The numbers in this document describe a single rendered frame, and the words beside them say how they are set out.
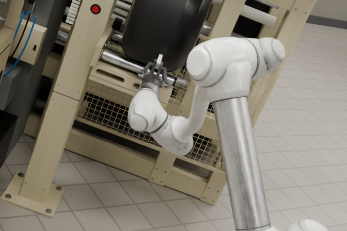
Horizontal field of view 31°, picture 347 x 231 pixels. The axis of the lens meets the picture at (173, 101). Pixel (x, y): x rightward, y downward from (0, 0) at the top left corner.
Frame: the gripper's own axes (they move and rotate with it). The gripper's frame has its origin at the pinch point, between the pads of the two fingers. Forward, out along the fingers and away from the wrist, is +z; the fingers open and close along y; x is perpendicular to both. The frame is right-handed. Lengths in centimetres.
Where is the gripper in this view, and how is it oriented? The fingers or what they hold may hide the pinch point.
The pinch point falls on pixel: (158, 61)
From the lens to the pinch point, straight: 255.9
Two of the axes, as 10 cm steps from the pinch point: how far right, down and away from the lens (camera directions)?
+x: -3.2, 7.2, 6.1
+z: 1.6, -6.0, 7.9
